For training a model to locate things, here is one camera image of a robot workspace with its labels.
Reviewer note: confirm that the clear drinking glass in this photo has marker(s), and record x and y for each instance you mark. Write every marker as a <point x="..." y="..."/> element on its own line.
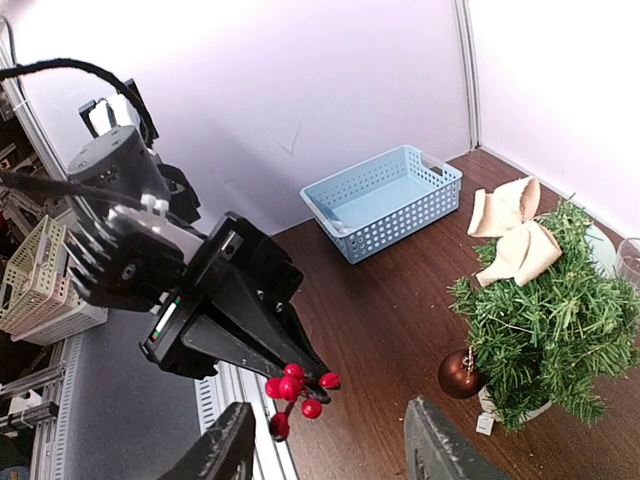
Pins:
<point x="627" y="263"/>

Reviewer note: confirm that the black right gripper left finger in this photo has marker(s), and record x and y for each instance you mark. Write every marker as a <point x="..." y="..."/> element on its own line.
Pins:
<point x="225" y="451"/>

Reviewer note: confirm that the beige plastic basket outside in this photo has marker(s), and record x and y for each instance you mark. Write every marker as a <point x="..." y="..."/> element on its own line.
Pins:
<point x="39" y="304"/>

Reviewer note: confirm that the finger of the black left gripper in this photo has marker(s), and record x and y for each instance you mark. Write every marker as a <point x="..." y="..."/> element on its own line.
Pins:
<point x="241" y="323"/>

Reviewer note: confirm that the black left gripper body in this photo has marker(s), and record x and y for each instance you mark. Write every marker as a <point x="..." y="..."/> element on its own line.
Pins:
<point x="235" y="245"/>

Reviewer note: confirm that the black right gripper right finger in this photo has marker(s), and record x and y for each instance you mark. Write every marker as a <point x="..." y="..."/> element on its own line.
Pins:
<point x="436" y="450"/>

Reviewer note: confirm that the front aluminium rail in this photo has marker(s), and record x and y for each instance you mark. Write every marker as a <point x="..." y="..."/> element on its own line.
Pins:
<point x="272" y="460"/>

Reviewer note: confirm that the light blue plastic basket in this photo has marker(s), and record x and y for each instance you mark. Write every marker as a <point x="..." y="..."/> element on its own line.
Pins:
<point x="372" y="205"/>

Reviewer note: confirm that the white battery box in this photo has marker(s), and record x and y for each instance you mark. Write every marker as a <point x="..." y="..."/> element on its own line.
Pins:
<point x="485" y="423"/>

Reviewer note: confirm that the light blue flower plate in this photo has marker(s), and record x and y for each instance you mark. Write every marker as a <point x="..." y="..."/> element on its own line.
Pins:
<point x="603" y="252"/>

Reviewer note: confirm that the beige fabric bow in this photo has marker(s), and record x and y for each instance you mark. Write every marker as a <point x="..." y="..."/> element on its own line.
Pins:
<point x="524" y="248"/>

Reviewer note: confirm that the red berry sprig ornament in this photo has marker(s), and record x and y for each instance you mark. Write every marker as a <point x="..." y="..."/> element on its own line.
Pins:
<point x="294" y="385"/>

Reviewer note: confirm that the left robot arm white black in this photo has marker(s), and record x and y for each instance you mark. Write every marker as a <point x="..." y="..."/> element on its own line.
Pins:
<point x="128" y="253"/>

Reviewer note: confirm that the small green christmas tree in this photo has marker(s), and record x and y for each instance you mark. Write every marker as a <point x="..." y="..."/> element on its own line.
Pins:
<point x="547" y="341"/>

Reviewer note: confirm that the left aluminium frame post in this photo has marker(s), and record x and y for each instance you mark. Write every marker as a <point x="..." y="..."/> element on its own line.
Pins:
<point x="469" y="68"/>

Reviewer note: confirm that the red brown bauble ornament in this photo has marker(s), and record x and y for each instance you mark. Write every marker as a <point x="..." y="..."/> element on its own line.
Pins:
<point x="458" y="375"/>

